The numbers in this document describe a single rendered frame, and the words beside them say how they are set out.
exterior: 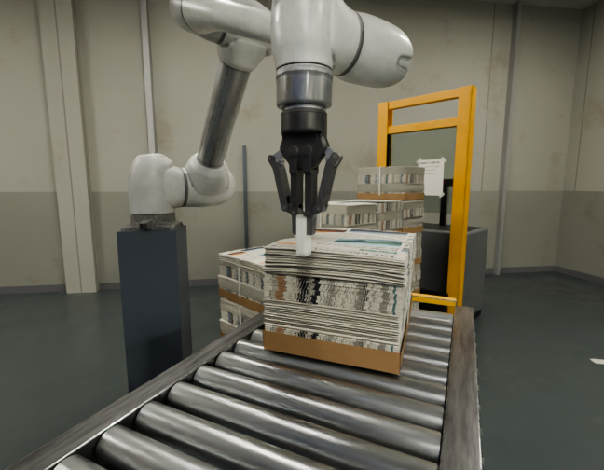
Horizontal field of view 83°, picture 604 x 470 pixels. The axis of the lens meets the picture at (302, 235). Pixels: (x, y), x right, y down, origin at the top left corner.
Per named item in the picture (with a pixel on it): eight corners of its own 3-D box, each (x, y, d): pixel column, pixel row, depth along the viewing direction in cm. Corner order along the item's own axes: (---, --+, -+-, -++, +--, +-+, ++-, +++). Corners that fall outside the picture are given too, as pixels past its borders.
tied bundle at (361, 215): (296, 240, 210) (296, 201, 206) (328, 235, 230) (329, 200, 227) (346, 247, 183) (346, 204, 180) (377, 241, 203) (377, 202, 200)
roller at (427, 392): (241, 354, 83) (241, 335, 83) (451, 407, 63) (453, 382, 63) (229, 364, 79) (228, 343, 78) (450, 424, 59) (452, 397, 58)
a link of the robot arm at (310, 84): (292, 84, 60) (292, 119, 61) (264, 68, 52) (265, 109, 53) (340, 77, 56) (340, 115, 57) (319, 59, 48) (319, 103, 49)
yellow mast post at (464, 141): (444, 335, 267) (459, 87, 241) (448, 332, 273) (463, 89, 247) (455, 338, 261) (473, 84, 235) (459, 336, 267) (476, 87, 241)
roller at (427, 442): (205, 381, 72) (204, 359, 71) (448, 457, 52) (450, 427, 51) (188, 394, 67) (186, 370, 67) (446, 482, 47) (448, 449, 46)
